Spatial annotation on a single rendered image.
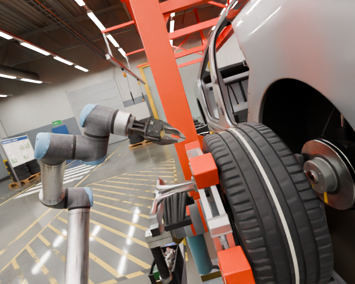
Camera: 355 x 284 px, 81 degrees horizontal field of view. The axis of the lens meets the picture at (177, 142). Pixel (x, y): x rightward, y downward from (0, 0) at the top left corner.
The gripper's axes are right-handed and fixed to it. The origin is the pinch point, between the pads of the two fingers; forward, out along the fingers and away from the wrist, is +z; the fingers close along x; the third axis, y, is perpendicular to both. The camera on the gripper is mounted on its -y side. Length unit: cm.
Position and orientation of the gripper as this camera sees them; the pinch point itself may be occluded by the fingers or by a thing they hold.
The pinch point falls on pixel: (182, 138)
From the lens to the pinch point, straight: 79.4
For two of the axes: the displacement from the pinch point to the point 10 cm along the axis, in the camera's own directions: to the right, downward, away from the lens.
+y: 0.9, -1.0, -9.9
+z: 9.7, 2.3, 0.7
